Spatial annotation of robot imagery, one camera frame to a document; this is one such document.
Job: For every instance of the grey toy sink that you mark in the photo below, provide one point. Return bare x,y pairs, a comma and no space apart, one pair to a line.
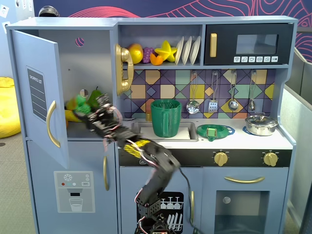
192,131

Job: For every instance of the orange toy slice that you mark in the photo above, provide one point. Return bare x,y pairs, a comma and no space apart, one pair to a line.
156,60

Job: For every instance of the black toy microwave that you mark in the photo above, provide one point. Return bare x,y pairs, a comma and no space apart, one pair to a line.
224,31

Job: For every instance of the silver toy pot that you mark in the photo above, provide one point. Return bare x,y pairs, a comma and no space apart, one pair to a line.
260,125

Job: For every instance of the silver toy ladle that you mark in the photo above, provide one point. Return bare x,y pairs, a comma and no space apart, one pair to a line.
233,104

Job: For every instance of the yellow toy banana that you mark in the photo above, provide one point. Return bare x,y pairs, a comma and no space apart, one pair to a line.
70,114

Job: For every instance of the yellow toy starfruit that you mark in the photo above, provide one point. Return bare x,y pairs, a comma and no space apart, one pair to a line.
165,51

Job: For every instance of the yellow beanbag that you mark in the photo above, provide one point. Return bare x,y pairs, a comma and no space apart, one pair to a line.
8,109

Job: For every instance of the black helmet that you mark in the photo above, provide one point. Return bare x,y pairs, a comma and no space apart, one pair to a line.
48,11

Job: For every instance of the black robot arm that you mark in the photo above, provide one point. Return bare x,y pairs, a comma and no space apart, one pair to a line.
158,158

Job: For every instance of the gold toy telephone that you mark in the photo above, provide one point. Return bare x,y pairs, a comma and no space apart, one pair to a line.
122,70

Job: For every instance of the silver toy spoon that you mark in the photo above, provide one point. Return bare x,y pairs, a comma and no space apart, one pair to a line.
252,105

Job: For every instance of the blue shopping list cabinet door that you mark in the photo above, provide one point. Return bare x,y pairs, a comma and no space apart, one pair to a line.
31,61

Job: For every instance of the grey desk divider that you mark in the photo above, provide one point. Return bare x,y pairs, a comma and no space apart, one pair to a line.
298,146

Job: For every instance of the green toy pear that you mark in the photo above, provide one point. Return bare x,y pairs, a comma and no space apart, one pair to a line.
93,97

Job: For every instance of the white toy plate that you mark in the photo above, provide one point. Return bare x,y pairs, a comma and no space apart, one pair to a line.
186,51
179,51
195,50

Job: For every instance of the purple toy grapes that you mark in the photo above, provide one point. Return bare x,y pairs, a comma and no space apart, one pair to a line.
147,54

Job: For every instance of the green ribbed cup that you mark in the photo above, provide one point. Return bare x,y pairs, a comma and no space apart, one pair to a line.
165,119

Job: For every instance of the blue toy kitchen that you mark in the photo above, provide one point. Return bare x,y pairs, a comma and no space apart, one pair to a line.
170,156

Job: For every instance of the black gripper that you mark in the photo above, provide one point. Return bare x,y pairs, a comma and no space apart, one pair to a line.
97,114

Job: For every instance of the silver slotted skimmer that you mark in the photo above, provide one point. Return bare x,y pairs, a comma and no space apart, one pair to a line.
193,107

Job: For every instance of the yellow red toy mango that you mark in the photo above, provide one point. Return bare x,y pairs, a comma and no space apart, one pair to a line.
136,52

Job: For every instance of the gold stove knob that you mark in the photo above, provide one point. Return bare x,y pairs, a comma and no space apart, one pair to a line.
270,159
220,159

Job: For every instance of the silver toy spatula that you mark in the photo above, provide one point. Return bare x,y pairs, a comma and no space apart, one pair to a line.
213,107

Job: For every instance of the gold toy faucet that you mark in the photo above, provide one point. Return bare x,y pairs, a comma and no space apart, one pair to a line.
148,117

